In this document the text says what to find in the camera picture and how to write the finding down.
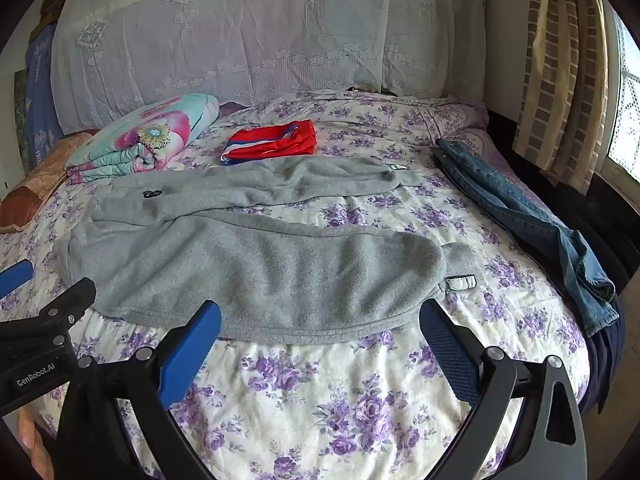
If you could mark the red white blue folded garment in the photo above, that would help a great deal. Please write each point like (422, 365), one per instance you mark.
(280, 142)

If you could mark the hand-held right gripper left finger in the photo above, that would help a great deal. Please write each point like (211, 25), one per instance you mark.
(192, 355)

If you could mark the folded floral quilt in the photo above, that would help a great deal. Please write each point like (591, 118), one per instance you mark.
(150, 135)

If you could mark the blue jeans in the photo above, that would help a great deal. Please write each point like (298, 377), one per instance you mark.
(525, 215)

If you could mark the window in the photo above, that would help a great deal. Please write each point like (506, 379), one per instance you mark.
(627, 110)

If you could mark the grey fleece pants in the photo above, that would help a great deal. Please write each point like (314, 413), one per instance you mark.
(275, 270)

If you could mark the blue patterned cloth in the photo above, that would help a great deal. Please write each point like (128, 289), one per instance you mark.
(42, 100)

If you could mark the purple floral bedsheet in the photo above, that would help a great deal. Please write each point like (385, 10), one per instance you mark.
(350, 410)

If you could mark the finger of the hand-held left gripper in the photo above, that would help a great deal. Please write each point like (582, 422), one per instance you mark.
(70, 300)
(15, 277)

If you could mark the brown pillow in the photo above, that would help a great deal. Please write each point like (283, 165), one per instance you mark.
(30, 195)

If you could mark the person's left hand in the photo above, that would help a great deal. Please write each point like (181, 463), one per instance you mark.
(32, 440)

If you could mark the dark blue cloth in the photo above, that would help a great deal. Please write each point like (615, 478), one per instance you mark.
(607, 360)

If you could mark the beige checked curtain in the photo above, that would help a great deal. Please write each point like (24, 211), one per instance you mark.
(555, 85)

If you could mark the brown wooden headboard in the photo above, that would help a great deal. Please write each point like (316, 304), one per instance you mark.
(47, 15)

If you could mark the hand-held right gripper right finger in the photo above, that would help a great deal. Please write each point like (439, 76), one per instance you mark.
(447, 355)

